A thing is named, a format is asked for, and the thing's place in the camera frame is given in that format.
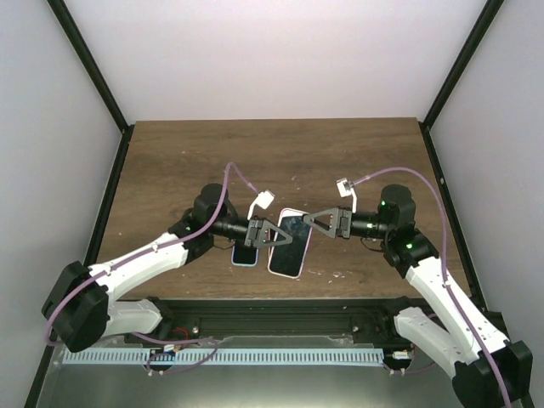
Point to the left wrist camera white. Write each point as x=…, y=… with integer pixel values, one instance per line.
x=263, y=200

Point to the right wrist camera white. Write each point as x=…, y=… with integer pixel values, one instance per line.
x=346, y=189

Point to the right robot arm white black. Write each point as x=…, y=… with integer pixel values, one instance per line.
x=486, y=368

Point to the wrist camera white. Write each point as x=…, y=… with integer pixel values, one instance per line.
x=263, y=200
x=346, y=189

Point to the black aluminium frame rail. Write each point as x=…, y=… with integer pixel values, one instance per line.
x=190, y=322

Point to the light blue phone case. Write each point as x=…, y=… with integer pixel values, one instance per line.
x=245, y=264

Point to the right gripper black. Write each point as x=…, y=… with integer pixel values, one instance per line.
x=337, y=222

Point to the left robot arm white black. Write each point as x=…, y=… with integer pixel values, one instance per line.
x=86, y=303

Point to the slotted cable duct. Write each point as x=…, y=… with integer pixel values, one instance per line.
x=229, y=357

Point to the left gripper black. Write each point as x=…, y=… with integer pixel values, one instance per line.
x=254, y=240

